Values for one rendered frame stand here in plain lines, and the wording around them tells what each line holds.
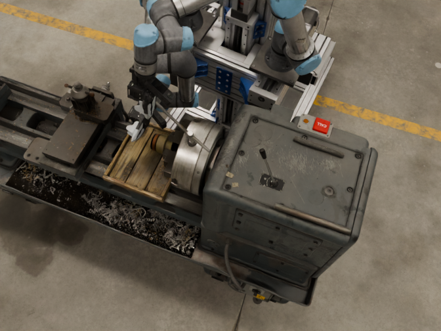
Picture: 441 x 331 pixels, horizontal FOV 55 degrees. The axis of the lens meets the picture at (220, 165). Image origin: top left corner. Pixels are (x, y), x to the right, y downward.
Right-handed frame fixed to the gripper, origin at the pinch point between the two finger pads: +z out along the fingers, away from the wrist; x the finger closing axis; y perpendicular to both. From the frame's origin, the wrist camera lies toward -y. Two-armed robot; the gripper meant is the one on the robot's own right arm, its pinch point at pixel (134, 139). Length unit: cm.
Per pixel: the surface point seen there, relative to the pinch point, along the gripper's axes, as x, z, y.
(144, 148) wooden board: -19.9, -7.2, 1.2
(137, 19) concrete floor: -110, -161, 93
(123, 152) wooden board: -19.8, -1.0, 9.6
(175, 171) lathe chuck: 7.3, 10.6, -24.3
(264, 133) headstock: 17, -14, -52
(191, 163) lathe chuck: 11.8, 6.8, -29.6
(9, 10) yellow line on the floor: -109, -127, 197
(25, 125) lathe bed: -24, 2, 63
